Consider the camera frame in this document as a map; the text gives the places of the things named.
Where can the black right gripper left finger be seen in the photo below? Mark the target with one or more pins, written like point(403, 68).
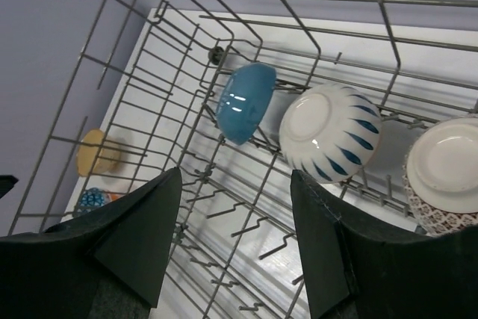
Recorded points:
point(108, 263)

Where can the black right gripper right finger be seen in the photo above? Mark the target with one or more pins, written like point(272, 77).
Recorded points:
point(358, 266)

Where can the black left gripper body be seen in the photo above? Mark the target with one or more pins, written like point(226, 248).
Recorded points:
point(7, 183)

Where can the tan bowl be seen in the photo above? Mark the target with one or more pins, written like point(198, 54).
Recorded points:
point(99, 154)

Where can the white bowl orange rim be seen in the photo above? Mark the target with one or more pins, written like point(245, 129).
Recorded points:
point(330, 132)

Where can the orange bowl under stack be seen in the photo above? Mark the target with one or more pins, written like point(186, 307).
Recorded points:
point(110, 197)

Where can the blue white patterned bowl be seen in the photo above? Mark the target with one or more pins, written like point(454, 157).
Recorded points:
point(90, 200)

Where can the grey wire dish rack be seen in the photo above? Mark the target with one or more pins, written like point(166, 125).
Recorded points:
point(257, 159)

